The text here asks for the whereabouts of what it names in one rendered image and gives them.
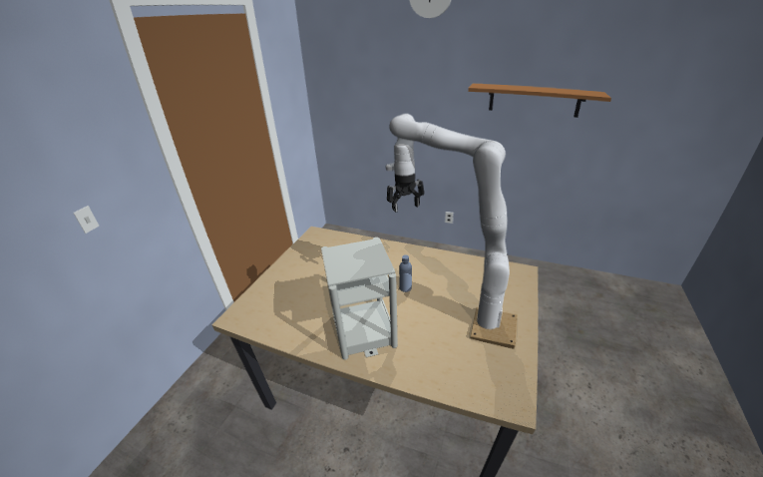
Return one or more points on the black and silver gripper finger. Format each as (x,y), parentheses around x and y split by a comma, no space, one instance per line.
(393,199)
(417,195)

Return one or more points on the blue-grey bottle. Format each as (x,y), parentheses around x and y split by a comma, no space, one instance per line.
(405,274)

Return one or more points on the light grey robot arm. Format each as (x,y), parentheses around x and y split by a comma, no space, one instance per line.
(487,162)

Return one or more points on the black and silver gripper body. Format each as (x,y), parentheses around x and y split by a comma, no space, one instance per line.
(399,180)

